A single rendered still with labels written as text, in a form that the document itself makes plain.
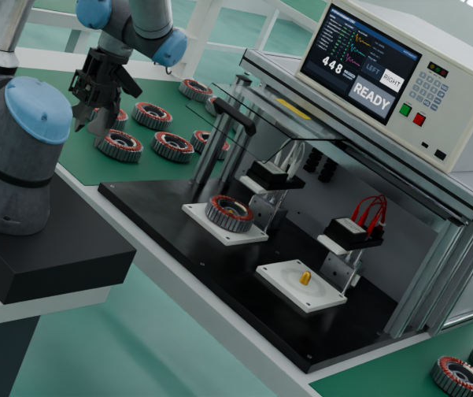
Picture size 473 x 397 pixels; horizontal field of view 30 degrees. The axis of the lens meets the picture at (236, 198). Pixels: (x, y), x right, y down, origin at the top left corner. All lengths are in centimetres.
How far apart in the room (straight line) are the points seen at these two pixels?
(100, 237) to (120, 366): 121
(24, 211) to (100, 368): 128
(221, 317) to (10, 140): 53
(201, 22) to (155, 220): 120
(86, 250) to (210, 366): 147
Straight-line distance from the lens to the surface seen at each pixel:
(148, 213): 188
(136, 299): 312
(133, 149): 214
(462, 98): 183
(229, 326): 167
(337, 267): 197
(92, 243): 157
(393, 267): 204
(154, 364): 284
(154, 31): 164
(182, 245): 182
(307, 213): 215
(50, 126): 144
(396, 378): 179
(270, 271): 185
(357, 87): 194
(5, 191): 149
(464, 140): 182
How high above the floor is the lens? 154
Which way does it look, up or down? 21 degrees down
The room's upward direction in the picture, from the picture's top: 25 degrees clockwise
